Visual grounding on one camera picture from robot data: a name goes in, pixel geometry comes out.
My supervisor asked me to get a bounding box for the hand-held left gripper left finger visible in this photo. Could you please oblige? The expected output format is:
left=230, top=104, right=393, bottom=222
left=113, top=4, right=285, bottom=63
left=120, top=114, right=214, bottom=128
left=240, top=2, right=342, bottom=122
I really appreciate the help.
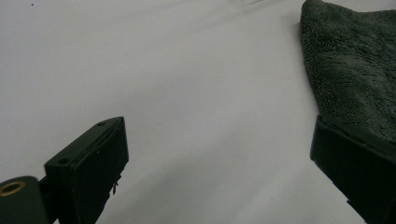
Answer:
left=44, top=116, right=130, bottom=224

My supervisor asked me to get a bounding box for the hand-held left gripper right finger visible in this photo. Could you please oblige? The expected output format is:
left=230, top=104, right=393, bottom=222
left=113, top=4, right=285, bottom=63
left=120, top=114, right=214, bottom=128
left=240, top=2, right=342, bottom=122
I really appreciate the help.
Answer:
left=309, top=114, right=396, bottom=224

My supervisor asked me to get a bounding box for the dark grey towel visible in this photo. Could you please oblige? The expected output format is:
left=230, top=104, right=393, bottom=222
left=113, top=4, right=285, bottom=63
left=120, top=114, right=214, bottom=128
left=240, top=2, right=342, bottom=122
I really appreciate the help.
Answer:
left=299, top=0, right=396, bottom=145

